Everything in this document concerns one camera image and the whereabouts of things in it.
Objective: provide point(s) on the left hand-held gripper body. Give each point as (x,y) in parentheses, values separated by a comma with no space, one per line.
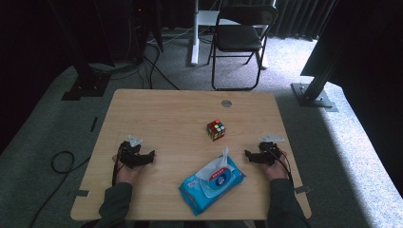
(131,155)

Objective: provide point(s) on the large dark panel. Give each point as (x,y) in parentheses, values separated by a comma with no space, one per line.
(364,38)

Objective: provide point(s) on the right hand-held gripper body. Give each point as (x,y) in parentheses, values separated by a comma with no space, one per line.
(268,154)

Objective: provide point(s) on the dark curtain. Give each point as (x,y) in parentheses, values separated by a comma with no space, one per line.
(297,15)

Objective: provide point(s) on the grey tape piece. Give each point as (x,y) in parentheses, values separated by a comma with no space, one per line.
(302,189)

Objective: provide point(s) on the person's left hand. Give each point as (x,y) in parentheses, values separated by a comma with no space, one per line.
(125,175)

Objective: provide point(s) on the person's right hand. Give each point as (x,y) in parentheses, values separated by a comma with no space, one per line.
(277,172)

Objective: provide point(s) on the blue wet wipes pack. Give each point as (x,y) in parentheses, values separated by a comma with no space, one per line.
(202,193)

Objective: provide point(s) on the multicoloured puzzle cube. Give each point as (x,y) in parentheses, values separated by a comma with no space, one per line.
(216,129)

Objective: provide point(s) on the black stand with flat base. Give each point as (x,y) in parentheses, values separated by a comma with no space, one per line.
(87,85)

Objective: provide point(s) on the dark equipment rack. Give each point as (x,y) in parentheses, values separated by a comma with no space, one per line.
(142,25)

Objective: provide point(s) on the white wet wipe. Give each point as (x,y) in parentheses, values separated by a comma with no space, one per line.
(225,156)

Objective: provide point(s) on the black metal stand with plate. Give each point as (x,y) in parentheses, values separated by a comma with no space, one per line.
(313,95)

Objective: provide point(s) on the black tape strip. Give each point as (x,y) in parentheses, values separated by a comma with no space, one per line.
(93,124)

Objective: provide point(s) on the black folding chair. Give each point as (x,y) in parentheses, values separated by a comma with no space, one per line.
(237,38)

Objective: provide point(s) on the white desk leg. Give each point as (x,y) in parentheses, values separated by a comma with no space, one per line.
(195,41)

